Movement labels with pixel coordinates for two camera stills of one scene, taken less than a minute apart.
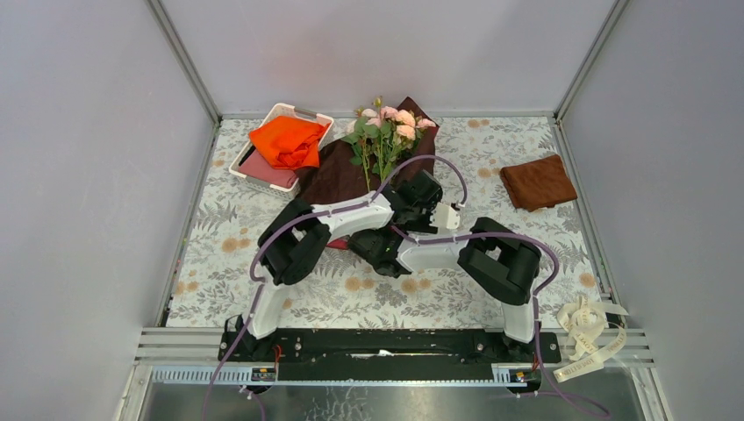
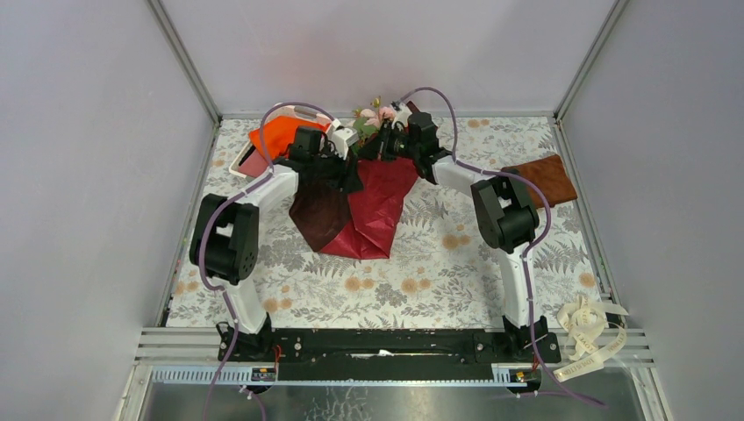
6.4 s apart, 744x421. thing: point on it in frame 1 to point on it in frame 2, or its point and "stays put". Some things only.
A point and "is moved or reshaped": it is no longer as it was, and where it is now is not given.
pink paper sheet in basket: [256, 167] stays put
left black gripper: [423, 221] to [345, 180]
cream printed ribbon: [593, 340] stays put
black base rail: [388, 354] stays put
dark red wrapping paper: [333, 169] is moved or reshaped
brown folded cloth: [538, 184] stays put
